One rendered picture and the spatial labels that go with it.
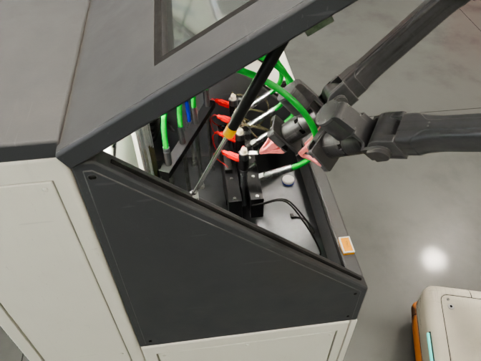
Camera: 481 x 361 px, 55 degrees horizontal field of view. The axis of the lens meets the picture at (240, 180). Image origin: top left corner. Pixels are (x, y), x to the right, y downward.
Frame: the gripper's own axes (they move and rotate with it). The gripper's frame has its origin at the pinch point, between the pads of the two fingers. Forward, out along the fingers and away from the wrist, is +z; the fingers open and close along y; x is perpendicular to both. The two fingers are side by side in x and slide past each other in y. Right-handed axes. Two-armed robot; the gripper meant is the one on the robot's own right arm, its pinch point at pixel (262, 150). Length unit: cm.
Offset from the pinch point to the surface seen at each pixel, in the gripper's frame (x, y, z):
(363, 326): -11, -112, 47
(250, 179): -2.2, -7.4, 12.1
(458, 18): -313, -182, -18
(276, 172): 11.1, -0.7, -5.9
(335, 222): 8.2, -27.1, -3.2
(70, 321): 47, 17, 37
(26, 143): 44, 49, -6
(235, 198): 5.8, -4.7, 14.3
